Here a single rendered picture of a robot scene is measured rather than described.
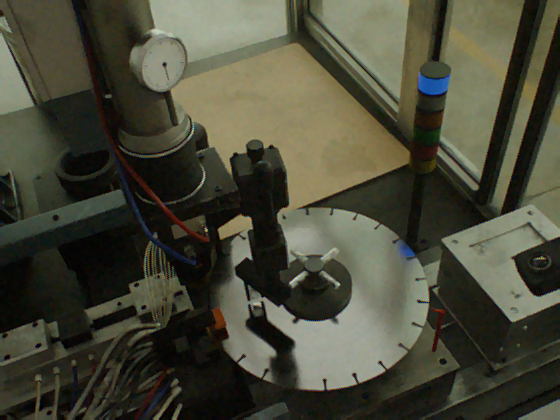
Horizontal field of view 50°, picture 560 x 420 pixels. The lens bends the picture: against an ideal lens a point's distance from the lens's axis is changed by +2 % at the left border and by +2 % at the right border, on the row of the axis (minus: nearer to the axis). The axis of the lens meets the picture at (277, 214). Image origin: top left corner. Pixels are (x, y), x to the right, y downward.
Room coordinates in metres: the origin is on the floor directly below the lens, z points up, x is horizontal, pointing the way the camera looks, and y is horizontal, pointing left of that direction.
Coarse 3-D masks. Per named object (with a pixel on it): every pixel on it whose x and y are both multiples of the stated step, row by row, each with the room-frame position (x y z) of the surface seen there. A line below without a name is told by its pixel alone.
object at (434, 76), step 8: (424, 64) 0.77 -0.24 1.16; (432, 64) 0.76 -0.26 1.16; (440, 64) 0.76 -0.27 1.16; (424, 72) 0.75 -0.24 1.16; (432, 72) 0.74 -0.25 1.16; (440, 72) 0.74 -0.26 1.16; (448, 72) 0.74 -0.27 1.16; (424, 80) 0.74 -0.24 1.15; (432, 80) 0.73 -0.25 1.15; (440, 80) 0.73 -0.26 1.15; (448, 80) 0.74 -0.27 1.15; (424, 88) 0.74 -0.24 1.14; (432, 88) 0.73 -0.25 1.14; (440, 88) 0.73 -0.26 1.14
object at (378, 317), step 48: (240, 240) 0.64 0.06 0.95; (288, 240) 0.63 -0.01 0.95; (336, 240) 0.62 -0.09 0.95; (384, 240) 0.61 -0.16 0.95; (240, 288) 0.54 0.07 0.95; (384, 288) 0.52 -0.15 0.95; (240, 336) 0.46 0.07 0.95; (288, 336) 0.45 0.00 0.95; (336, 336) 0.44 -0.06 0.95; (384, 336) 0.44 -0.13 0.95; (288, 384) 0.38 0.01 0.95; (336, 384) 0.37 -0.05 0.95
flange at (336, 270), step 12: (300, 264) 0.57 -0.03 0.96; (324, 264) 0.56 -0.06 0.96; (336, 264) 0.56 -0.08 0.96; (288, 276) 0.55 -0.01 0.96; (336, 276) 0.54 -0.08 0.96; (348, 276) 0.54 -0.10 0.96; (300, 288) 0.52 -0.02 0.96; (312, 288) 0.51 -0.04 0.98; (324, 288) 0.51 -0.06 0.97; (348, 288) 0.52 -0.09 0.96; (288, 300) 0.51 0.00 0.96; (300, 300) 0.50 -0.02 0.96; (312, 300) 0.50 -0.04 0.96; (324, 300) 0.50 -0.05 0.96; (336, 300) 0.50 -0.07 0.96; (348, 300) 0.50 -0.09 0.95; (300, 312) 0.48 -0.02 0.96; (312, 312) 0.48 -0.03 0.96; (324, 312) 0.48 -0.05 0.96
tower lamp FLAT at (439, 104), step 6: (420, 96) 0.74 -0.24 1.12; (426, 96) 0.73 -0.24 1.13; (432, 96) 0.73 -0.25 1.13; (438, 96) 0.73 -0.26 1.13; (444, 96) 0.73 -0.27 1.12; (420, 102) 0.74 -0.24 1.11; (426, 102) 0.73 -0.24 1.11; (432, 102) 0.73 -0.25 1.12; (438, 102) 0.73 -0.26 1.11; (444, 102) 0.74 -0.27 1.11; (420, 108) 0.74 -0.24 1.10; (426, 108) 0.73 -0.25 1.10; (432, 108) 0.73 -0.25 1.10; (438, 108) 0.73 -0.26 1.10
